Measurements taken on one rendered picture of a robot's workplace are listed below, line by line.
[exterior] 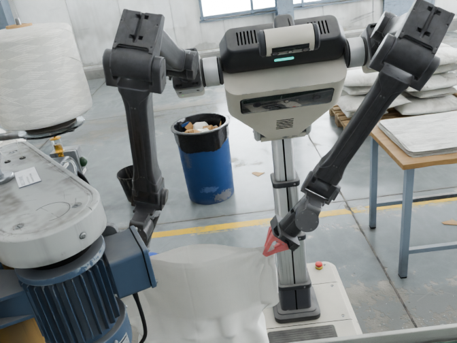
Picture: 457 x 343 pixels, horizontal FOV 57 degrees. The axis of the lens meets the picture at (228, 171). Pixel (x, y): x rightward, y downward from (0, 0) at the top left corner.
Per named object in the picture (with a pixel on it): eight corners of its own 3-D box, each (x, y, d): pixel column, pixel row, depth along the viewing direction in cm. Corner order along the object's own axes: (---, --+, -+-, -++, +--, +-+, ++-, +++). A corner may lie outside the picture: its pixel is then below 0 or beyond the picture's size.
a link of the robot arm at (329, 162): (441, 52, 81) (389, 28, 82) (441, 64, 77) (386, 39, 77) (336, 192, 111) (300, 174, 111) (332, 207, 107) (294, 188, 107)
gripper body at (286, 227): (276, 239, 107) (295, 218, 105) (271, 218, 116) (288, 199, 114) (296, 251, 109) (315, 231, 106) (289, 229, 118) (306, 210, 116)
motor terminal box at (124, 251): (147, 268, 88) (135, 222, 83) (162, 297, 80) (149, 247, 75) (108, 284, 85) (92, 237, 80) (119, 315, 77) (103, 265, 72)
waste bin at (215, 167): (237, 176, 389) (228, 109, 361) (241, 204, 343) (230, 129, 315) (185, 183, 391) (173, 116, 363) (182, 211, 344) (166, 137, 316)
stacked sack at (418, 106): (451, 100, 456) (452, 88, 451) (470, 112, 418) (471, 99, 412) (388, 107, 462) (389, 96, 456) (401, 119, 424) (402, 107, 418)
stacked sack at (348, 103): (394, 96, 455) (395, 84, 450) (411, 107, 417) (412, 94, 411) (333, 104, 457) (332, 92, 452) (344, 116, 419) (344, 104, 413)
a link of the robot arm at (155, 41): (166, 3, 75) (111, -4, 75) (155, 81, 76) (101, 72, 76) (200, 54, 119) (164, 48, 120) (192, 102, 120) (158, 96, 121)
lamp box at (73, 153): (88, 172, 126) (79, 144, 122) (83, 179, 122) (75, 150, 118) (63, 175, 126) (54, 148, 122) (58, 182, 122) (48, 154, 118)
